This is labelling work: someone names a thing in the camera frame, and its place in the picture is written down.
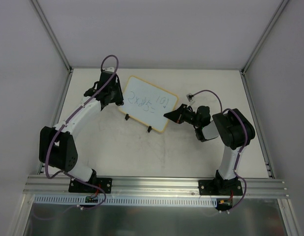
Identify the left aluminium frame post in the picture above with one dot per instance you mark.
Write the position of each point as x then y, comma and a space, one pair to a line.
45, 22

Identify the white slotted cable duct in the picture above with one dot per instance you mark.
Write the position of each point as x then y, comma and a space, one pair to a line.
126, 201

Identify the aluminium frame post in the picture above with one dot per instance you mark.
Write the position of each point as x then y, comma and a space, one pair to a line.
270, 25
45, 22

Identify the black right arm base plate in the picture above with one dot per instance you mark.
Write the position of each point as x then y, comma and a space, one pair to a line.
220, 187

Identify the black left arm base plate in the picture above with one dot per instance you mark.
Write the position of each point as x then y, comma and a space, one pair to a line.
104, 183

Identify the right aluminium frame post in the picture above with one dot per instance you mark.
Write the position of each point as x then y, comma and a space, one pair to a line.
270, 25

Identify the aluminium mounting rail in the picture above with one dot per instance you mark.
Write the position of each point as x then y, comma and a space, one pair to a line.
267, 188

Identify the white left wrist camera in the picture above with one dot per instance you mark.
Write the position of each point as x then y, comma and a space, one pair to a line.
108, 69

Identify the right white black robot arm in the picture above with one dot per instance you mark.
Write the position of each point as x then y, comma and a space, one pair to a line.
233, 129

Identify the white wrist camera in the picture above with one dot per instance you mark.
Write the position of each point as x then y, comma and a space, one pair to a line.
108, 69
190, 97

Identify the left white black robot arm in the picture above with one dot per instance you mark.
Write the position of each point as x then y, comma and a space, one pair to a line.
57, 146

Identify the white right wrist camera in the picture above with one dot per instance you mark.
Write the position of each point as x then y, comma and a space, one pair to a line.
190, 97

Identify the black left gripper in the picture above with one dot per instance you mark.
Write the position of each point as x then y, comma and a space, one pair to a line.
112, 96

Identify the yellow-framed small whiteboard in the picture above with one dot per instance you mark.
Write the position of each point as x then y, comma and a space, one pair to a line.
147, 103

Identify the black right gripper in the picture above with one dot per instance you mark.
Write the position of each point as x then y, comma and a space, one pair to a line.
182, 115

